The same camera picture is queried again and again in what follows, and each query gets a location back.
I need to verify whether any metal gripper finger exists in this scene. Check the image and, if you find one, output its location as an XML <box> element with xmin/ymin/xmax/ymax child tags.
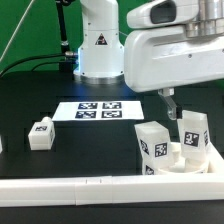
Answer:
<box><xmin>158</xmin><ymin>88</ymin><xmax>177</xmax><ymax>120</ymax></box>

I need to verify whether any black cable lower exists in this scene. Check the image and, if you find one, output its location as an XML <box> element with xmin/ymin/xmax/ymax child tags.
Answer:
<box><xmin>31</xmin><ymin>59</ymin><xmax>78</xmax><ymax>72</ymax></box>

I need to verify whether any white marker sheet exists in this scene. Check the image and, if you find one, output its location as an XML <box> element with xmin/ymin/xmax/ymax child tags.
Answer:
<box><xmin>53</xmin><ymin>101</ymin><xmax>144</xmax><ymax>121</ymax></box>

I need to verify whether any white part left edge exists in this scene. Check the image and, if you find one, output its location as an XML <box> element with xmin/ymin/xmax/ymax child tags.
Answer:
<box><xmin>0</xmin><ymin>136</ymin><xmax>3</xmax><ymax>154</ymax></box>

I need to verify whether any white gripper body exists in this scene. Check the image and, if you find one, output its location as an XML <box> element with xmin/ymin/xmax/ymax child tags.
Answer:
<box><xmin>124</xmin><ymin>26</ymin><xmax>224</xmax><ymax>92</ymax></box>

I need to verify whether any white L-shaped fence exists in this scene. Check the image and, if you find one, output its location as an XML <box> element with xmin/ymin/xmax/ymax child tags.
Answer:
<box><xmin>0</xmin><ymin>149</ymin><xmax>224</xmax><ymax>207</ymax></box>

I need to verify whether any thin white rod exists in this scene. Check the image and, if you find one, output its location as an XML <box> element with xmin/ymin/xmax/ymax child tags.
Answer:
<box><xmin>0</xmin><ymin>0</ymin><xmax>36</xmax><ymax>63</ymax></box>

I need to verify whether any black cable upper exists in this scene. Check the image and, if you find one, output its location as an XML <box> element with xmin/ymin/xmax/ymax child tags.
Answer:
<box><xmin>0</xmin><ymin>51</ymin><xmax>78</xmax><ymax>75</ymax></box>

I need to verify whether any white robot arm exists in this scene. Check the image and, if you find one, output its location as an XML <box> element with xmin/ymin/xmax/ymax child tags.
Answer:
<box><xmin>74</xmin><ymin>0</ymin><xmax>224</xmax><ymax>120</ymax></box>

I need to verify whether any black vertical hose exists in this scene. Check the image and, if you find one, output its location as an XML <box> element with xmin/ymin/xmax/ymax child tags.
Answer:
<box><xmin>54</xmin><ymin>0</ymin><xmax>71</xmax><ymax>54</ymax></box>

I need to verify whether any black cable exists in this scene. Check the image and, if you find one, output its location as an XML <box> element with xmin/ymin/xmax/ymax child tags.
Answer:
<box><xmin>31</xmin><ymin>59</ymin><xmax>78</xmax><ymax>72</ymax></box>
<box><xmin>0</xmin><ymin>51</ymin><xmax>78</xmax><ymax>75</ymax></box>

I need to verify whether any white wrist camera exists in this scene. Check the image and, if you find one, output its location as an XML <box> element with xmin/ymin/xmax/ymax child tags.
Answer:
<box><xmin>127</xmin><ymin>0</ymin><xmax>199</xmax><ymax>29</ymax></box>

